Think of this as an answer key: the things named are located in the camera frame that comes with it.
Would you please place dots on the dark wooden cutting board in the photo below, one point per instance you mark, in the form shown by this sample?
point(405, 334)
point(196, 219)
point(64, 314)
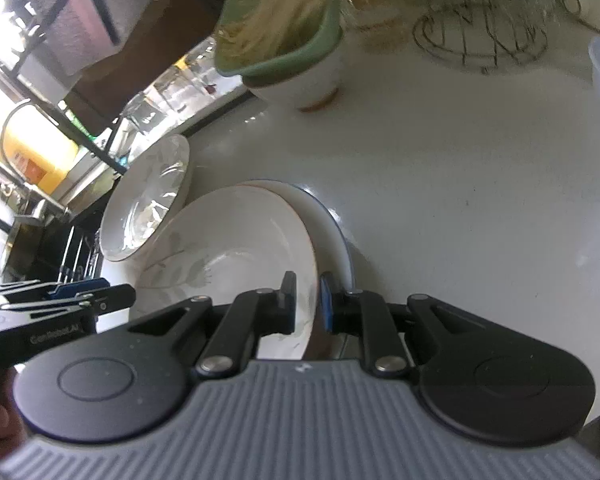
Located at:
point(180, 15)

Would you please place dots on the yellow container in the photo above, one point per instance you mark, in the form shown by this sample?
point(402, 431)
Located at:
point(35, 150)

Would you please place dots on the grey cloth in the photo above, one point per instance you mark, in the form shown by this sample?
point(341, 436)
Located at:
point(80, 15)

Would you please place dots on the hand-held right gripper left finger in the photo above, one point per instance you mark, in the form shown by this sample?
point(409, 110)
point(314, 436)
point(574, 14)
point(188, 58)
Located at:
point(289, 305)

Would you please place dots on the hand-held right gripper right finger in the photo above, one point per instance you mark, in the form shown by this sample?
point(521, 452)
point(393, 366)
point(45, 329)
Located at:
point(326, 305)

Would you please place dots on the clear jar with red lid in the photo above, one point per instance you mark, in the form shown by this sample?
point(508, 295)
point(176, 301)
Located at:
point(375, 10)

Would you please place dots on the blue-rimmed white plate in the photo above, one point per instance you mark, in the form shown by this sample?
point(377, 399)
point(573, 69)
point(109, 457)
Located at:
point(330, 240)

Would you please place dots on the white gold-rimmed bowl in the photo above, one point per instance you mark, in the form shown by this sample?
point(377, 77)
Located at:
point(140, 210)

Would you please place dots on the beige loofah scrubber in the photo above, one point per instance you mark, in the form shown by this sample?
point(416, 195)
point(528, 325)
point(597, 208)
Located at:
point(280, 15)

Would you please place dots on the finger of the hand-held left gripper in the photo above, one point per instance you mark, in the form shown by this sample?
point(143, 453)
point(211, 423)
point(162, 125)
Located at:
point(112, 298)
point(80, 286)

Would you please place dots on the white leaf-print bowl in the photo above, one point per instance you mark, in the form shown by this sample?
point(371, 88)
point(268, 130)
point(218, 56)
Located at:
point(230, 250)

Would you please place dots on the row of small glass cups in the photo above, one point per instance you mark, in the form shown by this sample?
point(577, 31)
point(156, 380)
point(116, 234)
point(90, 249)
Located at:
point(150, 110)

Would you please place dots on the black metal shelf rack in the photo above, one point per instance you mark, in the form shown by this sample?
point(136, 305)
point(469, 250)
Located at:
point(102, 7)

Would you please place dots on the green and white drain bowl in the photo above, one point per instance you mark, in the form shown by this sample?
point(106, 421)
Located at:
point(305, 80)

